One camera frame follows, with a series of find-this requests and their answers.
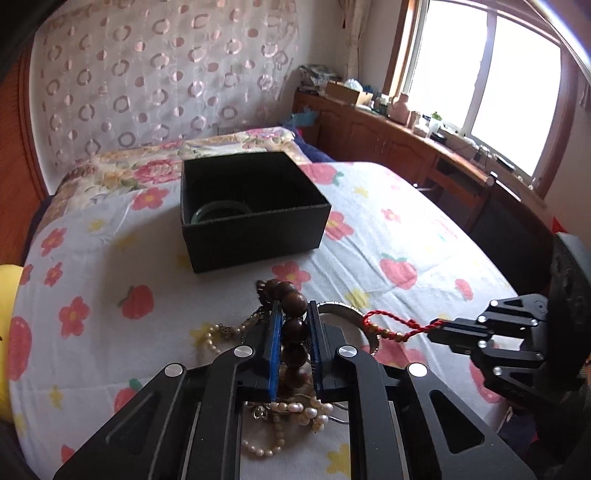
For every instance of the white bottle with green cap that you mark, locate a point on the white bottle with green cap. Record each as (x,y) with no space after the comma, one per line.
(435,124)

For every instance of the blue bag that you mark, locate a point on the blue bag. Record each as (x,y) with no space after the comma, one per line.
(300,117)

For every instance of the floral blanket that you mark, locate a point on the floral blanket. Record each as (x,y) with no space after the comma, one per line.
(138,168)

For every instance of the navy blanket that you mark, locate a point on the navy blanket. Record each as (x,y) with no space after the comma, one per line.
(314,150)

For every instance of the green jade bangle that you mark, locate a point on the green jade bangle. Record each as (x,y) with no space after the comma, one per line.
(217,211)

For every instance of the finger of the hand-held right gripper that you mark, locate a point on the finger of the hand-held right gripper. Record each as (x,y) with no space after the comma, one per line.
(508,361)
(517,316)

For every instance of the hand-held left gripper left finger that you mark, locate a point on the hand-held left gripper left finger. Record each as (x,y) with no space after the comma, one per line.
(275,350)

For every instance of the yellow plush toy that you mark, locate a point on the yellow plush toy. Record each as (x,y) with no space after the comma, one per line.
(8,332)

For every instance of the open cardboard box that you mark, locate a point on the open cardboard box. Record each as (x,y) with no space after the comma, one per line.
(346,92)

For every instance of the circle pattern curtain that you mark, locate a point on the circle pattern curtain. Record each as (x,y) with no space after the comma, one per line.
(161,69)

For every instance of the silver bangle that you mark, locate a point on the silver bangle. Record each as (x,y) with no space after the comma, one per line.
(351,310)

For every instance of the stack of folded cloths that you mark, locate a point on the stack of folded cloths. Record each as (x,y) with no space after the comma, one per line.
(318,76)

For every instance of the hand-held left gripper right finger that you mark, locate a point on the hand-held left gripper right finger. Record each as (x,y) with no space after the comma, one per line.
(314,350)

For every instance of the beige patterned window curtain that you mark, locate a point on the beige patterned window curtain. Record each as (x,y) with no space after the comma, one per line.
(355,37)

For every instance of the wooden frame window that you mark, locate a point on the wooden frame window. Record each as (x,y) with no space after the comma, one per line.
(508,69)

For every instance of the pink thermos jug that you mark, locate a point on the pink thermos jug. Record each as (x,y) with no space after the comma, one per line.
(400,108)

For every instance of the strawberry print bed sheet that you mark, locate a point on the strawberry print bed sheet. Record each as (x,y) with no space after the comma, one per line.
(138,258)

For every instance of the wooden cabinet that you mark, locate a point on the wooden cabinet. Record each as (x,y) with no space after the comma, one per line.
(369,134)

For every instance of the black cardboard box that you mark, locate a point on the black cardboard box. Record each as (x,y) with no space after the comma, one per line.
(258,240)

